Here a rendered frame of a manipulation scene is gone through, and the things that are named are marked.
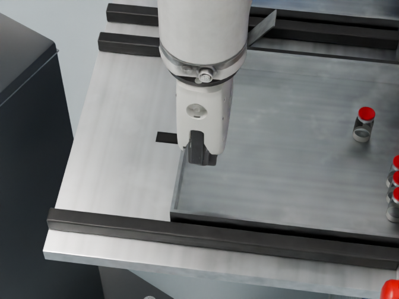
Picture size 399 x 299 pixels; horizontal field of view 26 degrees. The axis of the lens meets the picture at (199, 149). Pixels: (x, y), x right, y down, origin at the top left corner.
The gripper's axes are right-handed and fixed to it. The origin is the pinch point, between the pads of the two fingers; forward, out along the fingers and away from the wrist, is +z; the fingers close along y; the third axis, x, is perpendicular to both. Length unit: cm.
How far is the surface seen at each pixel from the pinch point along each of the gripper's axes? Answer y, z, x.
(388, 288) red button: -17.4, -4.9, -19.9
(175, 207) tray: -4.3, 6.2, 2.6
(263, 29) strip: 23.6, 4.2, -4.9
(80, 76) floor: 90, 96, 45
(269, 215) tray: -2.5, 8.1, -8.3
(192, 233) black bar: -7.3, 6.3, 0.2
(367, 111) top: 10.9, 3.6, -18.7
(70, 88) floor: 86, 96, 47
